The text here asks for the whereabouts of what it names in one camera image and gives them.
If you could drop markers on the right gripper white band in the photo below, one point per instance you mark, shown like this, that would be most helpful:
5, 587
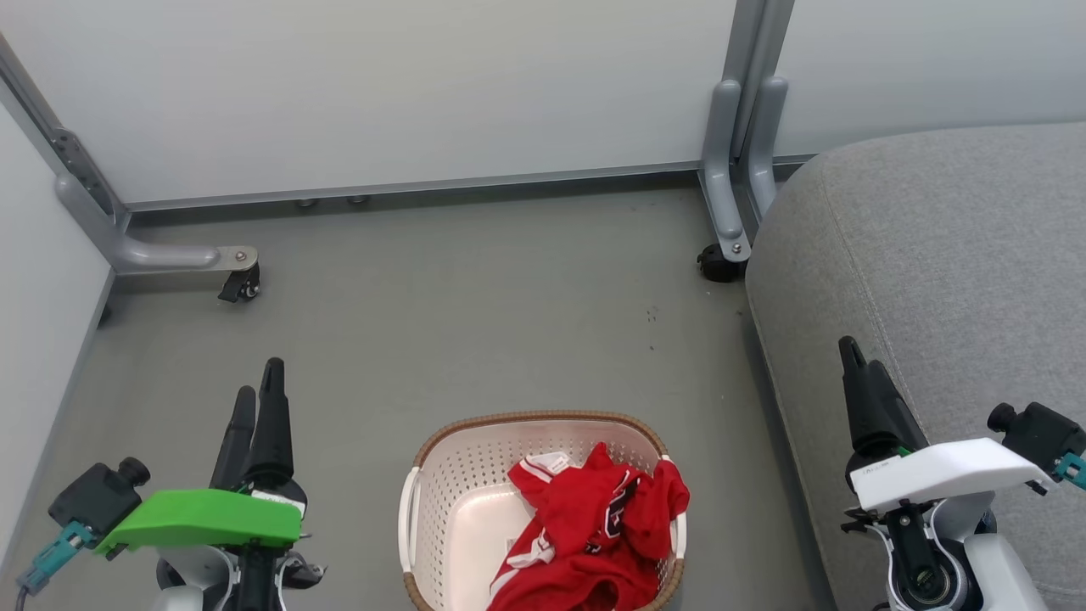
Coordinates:
950, 473

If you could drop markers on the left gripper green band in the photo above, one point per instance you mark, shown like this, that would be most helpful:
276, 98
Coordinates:
199, 518

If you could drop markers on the red and white jersey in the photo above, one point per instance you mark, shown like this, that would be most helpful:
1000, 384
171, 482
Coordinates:
585, 496
577, 585

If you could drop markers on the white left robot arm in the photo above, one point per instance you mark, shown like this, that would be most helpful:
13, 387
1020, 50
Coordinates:
199, 581

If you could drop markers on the grey fabric sofa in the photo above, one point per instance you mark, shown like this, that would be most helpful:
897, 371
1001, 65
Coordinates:
933, 255

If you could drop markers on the black caster wheel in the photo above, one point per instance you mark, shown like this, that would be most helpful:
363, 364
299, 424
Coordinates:
719, 265
242, 284

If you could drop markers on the white perforated laundry basket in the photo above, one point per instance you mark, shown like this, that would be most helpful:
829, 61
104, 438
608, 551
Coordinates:
462, 509

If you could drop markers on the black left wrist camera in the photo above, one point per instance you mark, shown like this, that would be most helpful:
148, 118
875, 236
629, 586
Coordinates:
95, 499

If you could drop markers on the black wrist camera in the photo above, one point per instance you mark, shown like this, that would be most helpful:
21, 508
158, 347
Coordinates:
1042, 434
95, 499

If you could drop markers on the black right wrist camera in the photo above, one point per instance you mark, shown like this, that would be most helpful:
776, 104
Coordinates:
1042, 434

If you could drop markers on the grey partition leg with bracket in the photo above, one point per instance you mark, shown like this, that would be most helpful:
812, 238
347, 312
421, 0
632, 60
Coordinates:
170, 256

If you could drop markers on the teal right camera connector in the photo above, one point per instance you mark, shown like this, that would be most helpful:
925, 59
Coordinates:
1072, 469

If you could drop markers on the teal camera connector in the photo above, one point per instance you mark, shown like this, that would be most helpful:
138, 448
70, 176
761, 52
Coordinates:
1072, 469
56, 556

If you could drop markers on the teal left camera connector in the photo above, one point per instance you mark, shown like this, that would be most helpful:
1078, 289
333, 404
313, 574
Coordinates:
56, 556

